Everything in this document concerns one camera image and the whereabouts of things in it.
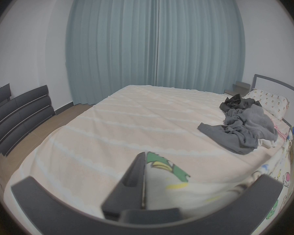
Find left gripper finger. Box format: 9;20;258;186
102;152;146;221

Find white printed pyjama top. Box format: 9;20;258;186
144;126;294;221

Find bed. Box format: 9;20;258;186
4;74;294;227

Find pile of clothes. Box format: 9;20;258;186
198;94;278;155

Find grey bedside table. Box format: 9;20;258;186
224;80;251;96

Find pink garment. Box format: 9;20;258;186
273;124;289;140

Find white printed pillow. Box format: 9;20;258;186
243;88;290;121

